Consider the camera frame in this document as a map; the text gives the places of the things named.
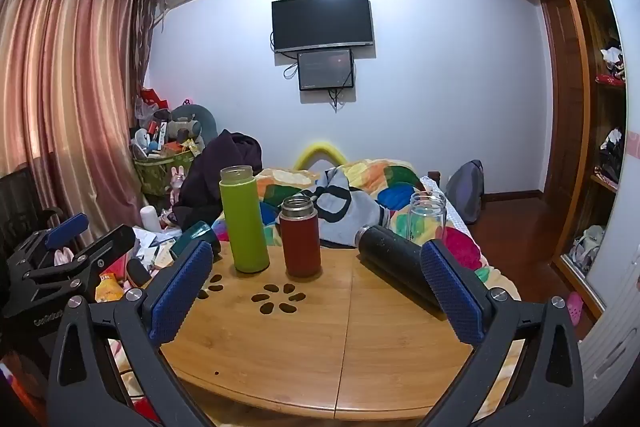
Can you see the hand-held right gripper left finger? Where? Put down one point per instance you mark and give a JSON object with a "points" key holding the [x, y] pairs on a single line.
{"points": [[180, 294]]}

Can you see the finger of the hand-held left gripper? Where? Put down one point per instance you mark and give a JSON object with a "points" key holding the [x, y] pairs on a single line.
{"points": [[66, 229], [105, 244]]}

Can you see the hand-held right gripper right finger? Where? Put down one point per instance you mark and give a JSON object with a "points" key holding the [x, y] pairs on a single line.
{"points": [[451, 297]]}

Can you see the teal cup lid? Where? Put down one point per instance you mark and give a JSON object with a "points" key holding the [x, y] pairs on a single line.
{"points": [[192, 234]]}

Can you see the black cup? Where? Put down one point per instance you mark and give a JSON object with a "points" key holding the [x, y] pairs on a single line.
{"points": [[395, 259]]}

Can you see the clear glass cup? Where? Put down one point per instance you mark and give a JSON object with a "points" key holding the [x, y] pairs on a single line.
{"points": [[427, 219]]}

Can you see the green cup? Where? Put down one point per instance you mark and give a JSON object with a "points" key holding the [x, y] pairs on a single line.
{"points": [[244, 222]]}

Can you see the red cup steel rim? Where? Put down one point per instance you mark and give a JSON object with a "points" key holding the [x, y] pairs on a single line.
{"points": [[301, 239]]}

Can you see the orange snack packet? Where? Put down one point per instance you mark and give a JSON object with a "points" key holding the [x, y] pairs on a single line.
{"points": [[110, 289]]}

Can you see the black chair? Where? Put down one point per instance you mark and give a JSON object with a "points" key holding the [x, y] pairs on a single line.
{"points": [[25, 202]]}

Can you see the small white bottle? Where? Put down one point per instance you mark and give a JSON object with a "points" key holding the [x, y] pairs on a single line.
{"points": [[149, 218]]}

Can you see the green basket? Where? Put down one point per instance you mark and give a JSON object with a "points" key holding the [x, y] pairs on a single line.
{"points": [[155, 172]]}

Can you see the pink bunny toy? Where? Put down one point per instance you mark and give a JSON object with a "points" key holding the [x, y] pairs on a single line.
{"points": [[177, 187]]}

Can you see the grey backpack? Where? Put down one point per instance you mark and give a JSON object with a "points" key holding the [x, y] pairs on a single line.
{"points": [[467, 192]]}

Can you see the pink slipper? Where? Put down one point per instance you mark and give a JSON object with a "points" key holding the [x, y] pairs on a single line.
{"points": [[574, 308]]}

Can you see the colourful patterned blanket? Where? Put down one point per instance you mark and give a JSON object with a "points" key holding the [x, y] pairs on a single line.
{"points": [[400, 184]]}

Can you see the dark purple garment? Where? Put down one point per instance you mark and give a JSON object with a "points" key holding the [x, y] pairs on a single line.
{"points": [[220, 172]]}

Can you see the grey and white garment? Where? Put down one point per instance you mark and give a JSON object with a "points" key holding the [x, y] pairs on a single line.
{"points": [[350, 207]]}

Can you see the pink curtain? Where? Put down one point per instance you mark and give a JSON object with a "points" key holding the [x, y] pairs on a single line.
{"points": [[70, 82]]}

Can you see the grey plush toy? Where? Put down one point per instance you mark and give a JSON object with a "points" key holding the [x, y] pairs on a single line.
{"points": [[192, 122]]}

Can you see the red bag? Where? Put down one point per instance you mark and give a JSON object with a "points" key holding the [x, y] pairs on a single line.
{"points": [[149, 97]]}

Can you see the yellow foam tube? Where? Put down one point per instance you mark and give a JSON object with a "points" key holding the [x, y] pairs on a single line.
{"points": [[320, 150]]}

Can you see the wooden wardrobe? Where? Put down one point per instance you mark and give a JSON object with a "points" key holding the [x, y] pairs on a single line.
{"points": [[565, 82]]}

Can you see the small wall monitor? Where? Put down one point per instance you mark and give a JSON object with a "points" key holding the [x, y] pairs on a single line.
{"points": [[326, 70]]}

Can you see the wall television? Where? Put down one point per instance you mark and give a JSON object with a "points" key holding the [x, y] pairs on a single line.
{"points": [[322, 22]]}

